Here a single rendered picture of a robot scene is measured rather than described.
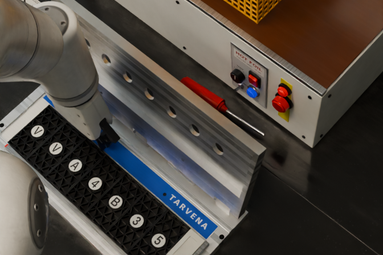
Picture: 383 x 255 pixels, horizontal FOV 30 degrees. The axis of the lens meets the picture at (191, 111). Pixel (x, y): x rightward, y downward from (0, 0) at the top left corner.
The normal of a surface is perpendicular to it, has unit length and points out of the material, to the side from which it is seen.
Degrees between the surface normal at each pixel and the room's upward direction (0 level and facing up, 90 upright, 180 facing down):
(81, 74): 90
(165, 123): 74
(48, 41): 94
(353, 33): 0
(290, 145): 0
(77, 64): 90
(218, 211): 0
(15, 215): 45
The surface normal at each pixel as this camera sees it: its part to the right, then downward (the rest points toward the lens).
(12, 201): 0.60, -0.31
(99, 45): -0.67, 0.52
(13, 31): 1.00, 0.03
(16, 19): 0.98, -0.21
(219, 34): -0.68, 0.68
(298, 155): -0.07, -0.46
